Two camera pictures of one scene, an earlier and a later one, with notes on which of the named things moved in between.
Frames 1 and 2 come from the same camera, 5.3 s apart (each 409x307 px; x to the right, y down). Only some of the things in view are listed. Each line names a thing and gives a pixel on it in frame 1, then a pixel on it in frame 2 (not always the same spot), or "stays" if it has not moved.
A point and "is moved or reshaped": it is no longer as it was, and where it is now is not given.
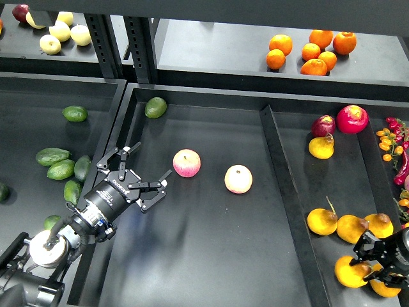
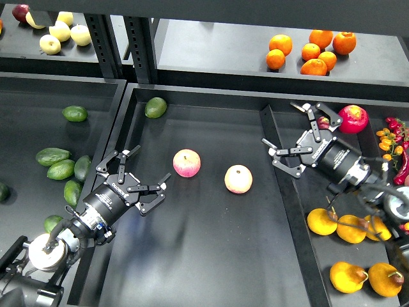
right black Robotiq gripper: x=392 y=252 to x=333 y=158
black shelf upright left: x=105 y=44 stays
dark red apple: x=323 y=126 stays
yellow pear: x=351 y=275 is moved or reshaped
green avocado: x=50 y=221 stays
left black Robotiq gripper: x=108 y=197 stays
